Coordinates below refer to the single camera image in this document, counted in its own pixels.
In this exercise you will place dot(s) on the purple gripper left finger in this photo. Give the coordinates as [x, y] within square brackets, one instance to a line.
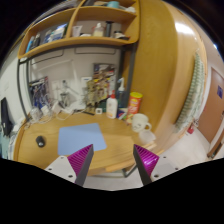
[80, 162]

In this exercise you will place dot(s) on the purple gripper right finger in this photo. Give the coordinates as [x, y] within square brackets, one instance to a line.
[146, 162]

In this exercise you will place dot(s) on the blue mouse pad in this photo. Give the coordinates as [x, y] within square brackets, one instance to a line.
[73, 138]

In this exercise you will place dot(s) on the black computer mouse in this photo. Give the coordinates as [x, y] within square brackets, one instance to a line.
[40, 141]

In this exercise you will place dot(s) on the clear plastic cup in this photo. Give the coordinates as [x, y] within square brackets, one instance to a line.
[146, 136]

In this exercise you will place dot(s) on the white ceramic mug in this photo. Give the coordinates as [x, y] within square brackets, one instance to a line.
[140, 122]

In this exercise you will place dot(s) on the wooden desk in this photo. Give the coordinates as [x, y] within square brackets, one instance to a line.
[112, 140]

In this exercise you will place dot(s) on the red yellow snack canister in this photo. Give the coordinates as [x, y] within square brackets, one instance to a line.
[134, 102]

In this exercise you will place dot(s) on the white bottle red cap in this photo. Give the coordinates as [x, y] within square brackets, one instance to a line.
[111, 106]

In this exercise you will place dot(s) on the blue spray bottle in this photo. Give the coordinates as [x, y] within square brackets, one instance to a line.
[120, 92]

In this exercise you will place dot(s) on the brown wooden door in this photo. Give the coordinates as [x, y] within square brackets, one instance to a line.
[212, 115]

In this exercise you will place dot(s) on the black computer monitor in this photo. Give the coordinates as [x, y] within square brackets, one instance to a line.
[5, 121]

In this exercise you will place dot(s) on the white bottle on shelf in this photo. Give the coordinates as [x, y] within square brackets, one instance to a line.
[98, 30]

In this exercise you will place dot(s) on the white wall radiator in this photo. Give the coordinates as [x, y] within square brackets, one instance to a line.
[194, 97]

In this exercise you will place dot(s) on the wooden wall shelf unit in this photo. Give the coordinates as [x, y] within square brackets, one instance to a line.
[81, 21]

